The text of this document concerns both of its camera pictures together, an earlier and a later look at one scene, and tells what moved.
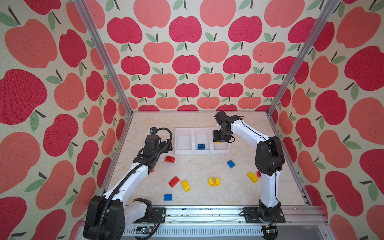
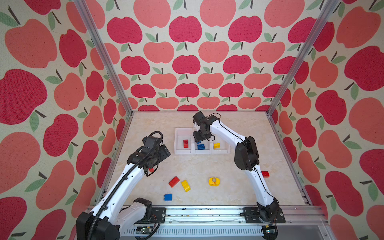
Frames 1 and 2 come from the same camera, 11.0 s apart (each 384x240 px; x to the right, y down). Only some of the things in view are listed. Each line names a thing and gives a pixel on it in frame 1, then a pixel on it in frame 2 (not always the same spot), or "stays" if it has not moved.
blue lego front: x=168 y=197 stays
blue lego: x=201 y=146 stays
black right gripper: x=227 y=138 → x=196 y=137
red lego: x=173 y=183 stays
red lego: x=169 y=159 → x=185 y=142
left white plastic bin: x=184 y=141 stays
